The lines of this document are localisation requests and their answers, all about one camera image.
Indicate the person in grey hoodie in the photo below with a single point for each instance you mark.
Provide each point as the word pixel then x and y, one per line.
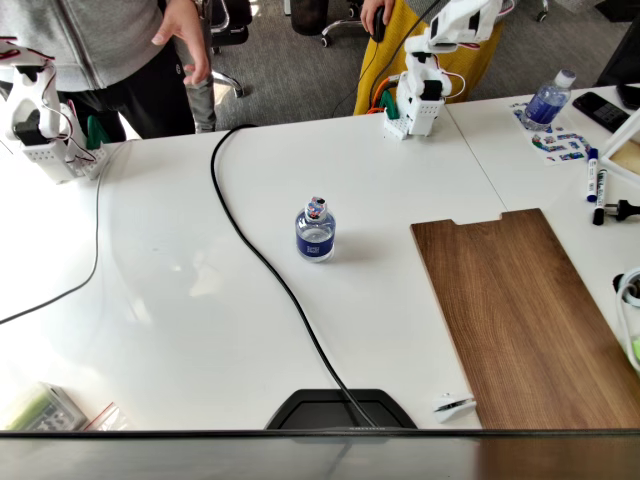
pixel 75 40

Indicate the grey hoodie person's hand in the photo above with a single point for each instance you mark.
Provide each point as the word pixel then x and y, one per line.
pixel 192 35

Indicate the small white clip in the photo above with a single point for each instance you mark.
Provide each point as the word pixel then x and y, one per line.
pixel 450 406

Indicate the black marker pen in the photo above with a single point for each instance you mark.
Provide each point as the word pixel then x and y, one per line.
pixel 600 200

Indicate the black computer mouse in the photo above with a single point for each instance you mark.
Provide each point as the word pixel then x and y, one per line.
pixel 379 25

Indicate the white wooden frame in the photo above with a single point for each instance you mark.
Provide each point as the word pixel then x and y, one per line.
pixel 620 137

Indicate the green clamp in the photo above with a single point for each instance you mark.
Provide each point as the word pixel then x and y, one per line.
pixel 95 132
pixel 389 102

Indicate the colourful sticker sheet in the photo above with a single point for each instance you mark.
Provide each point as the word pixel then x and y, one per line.
pixel 560 142

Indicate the black waste bin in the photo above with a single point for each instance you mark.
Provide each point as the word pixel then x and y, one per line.
pixel 309 17

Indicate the clear zip bag red stripe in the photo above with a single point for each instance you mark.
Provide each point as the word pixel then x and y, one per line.
pixel 112 420

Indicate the black monitor stand base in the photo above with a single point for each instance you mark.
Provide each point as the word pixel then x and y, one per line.
pixel 320 412

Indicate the blue bottle with sticker cap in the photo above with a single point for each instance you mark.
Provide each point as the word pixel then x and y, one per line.
pixel 315 245

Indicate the black phone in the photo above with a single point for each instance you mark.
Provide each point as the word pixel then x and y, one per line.
pixel 600 111

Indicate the black screen edge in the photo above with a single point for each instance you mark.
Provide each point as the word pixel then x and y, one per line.
pixel 625 55

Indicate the light green object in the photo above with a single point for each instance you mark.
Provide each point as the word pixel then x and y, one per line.
pixel 636 350

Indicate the brown wooden board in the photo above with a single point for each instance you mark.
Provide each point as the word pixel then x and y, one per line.
pixel 515 310

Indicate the person in grey trousers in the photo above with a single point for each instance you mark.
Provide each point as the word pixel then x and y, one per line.
pixel 200 105

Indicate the blue marker pen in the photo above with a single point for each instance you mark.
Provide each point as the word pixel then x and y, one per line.
pixel 592 175

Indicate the person in yellow trousers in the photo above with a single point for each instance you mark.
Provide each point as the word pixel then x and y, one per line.
pixel 392 62

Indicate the black rounded object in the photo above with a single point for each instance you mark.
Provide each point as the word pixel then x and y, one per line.
pixel 631 97

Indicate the yellow trousers person's hand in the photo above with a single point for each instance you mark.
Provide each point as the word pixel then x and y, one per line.
pixel 367 12

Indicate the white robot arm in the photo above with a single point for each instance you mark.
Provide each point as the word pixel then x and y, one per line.
pixel 420 105

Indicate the blue bottle with white cap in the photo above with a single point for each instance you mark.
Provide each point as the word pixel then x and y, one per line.
pixel 545 105

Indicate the black computer monitor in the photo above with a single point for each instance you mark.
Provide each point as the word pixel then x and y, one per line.
pixel 200 457

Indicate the clear plastic box green contents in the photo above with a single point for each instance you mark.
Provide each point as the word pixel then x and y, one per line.
pixel 40 410

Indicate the black power plug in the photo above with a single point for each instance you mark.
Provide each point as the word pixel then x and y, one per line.
pixel 625 210

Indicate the chrome office chair base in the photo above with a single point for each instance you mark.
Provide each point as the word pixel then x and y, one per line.
pixel 340 24

